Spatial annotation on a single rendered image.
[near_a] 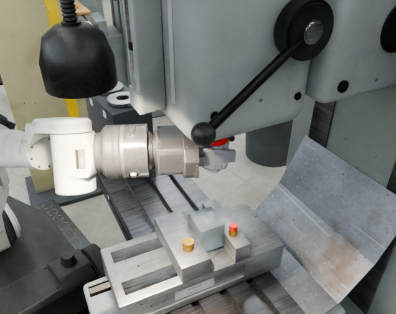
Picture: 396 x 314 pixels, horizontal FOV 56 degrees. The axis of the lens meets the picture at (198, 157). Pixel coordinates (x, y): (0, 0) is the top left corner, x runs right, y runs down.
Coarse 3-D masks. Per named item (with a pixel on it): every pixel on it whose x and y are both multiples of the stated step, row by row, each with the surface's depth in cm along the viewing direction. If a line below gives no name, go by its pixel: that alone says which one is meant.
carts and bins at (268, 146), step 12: (252, 132) 267; (264, 132) 259; (276, 132) 256; (288, 132) 257; (252, 144) 272; (264, 144) 264; (276, 144) 262; (288, 144) 264; (252, 156) 278; (264, 156) 270; (276, 156) 268
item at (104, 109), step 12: (120, 84) 115; (96, 96) 111; (108, 96) 107; (120, 96) 108; (96, 108) 111; (108, 108) 104; (120, 108) 104; (132, 108) 104; (96, 120) 115; (108, 120) 105; (120, 120) 103; (132, 120) 105; (144, 120) 107; (96, 132) 119
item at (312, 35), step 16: (304, 0) 41; (320, 0) 42; (288, 16) 41; (304, 16) 41; (320, 16) 42; (288, 32) 42; (304, 32) 42; (320, 32) 43; (288, 48) 43; (304, 48) 43; (320, 48) 45; (272, 64) 43; (256, 80) 43; (240, 96) 43; (224, 112) 43; (192, 128) 43; (208, 128) 42; (208, 144) 43
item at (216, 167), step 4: (224, 144) 60; (228, 144) 61; (228, 148) 61; (216, 164) 61; (220, 164) 62; (224, 164) 62; (204, 168) 63; (208, 168) 62; (212, 168) 62; (216, 168) 62; (220, 168) 62; (224, 168) 63
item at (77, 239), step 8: (48, 200) 181; (40, 208) 176; (48, 208) 176; (56, 208) 176; (56, 216) 171; (64, 216) 171; (56, 224) 167; (64, 224) 167; (72, 224) 167; (64, 232) 163; (72, 232) 163; (80, 232) 163; (72, 240) 159; (80, 240) 159; (88, 240) 159; (80, 248) 155; (80, 312) 130; (88, 312) 130
